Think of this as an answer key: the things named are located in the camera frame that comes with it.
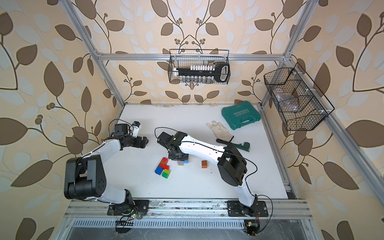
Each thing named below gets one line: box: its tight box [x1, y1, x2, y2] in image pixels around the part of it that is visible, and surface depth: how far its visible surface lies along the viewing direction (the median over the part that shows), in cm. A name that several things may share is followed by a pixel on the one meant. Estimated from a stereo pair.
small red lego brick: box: [158, 163, 170, 170], surface depth 88 cm
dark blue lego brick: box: [154, 165, 164, 176], surface depth 87 cm
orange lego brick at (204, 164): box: [201, 160, 208, 169], surface depth 88 cm
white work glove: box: [206, 120, 233, 142], surface depth 106 cm
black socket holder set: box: [172, 62, 231, 84], surface depth 86 cm
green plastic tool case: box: [221, 101, 262, 130], surface depth 110 cm
